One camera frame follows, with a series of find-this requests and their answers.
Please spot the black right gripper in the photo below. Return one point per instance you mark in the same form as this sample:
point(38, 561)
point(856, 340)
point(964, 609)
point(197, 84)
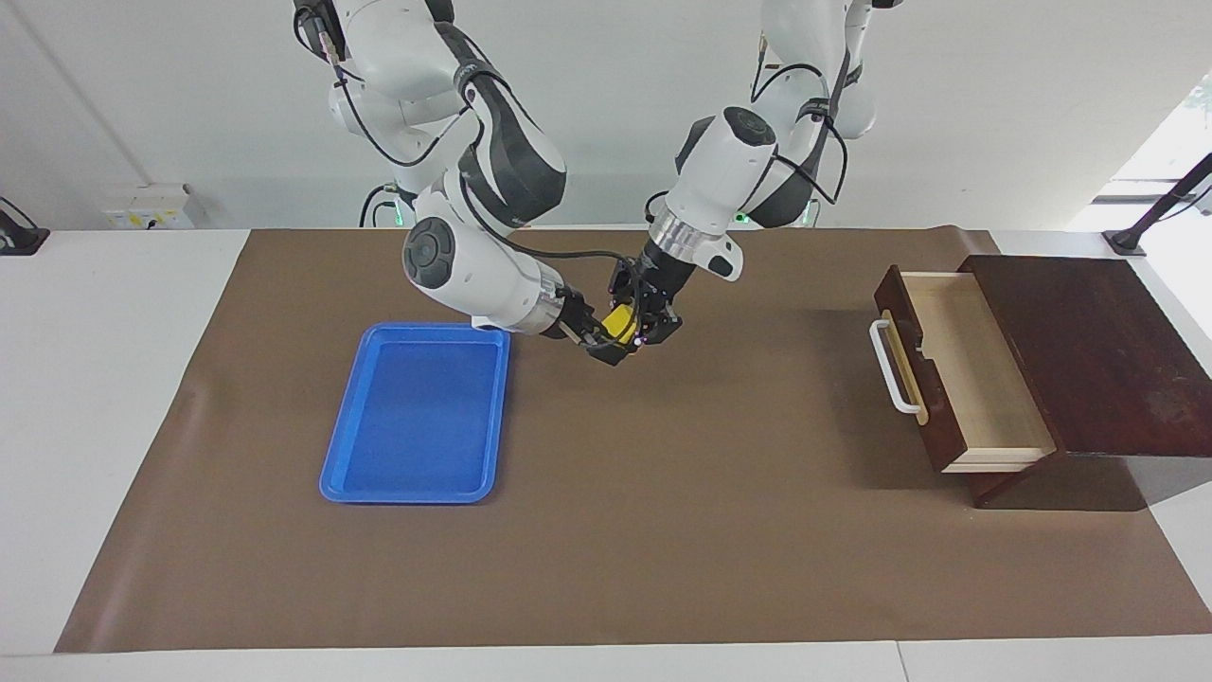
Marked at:
point(576, 317)

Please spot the white wall outlet box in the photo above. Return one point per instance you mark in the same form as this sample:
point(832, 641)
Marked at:
point(151, 208)

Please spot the brown paper table mat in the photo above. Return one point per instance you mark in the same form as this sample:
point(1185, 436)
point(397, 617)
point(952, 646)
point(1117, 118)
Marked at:
point(682, 493)

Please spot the blue plastic tray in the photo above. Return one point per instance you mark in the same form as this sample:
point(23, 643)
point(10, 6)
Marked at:
point(421, 417)

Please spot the wooden drawer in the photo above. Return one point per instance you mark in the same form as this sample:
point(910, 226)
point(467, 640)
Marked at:
point(985, 379)

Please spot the small black table clamp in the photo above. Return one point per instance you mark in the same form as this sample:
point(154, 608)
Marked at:
point(19, 237)

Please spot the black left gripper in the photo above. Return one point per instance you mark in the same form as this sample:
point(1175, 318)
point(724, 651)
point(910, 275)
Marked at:
point(663, 275)

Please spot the dark brown wooden cabinet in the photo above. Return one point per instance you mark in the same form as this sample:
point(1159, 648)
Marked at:
point(1098, 360)

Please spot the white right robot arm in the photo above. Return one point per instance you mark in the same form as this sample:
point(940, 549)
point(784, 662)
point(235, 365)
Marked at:
point(473, 275)

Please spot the black clamp stand with rod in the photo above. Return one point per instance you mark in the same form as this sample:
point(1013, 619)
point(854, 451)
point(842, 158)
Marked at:
point(1160, 204)

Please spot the yellow cube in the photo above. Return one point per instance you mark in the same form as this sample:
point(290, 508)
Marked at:
point(622, 324)

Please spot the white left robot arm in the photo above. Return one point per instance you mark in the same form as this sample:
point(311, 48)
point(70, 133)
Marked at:
point(720, 161)

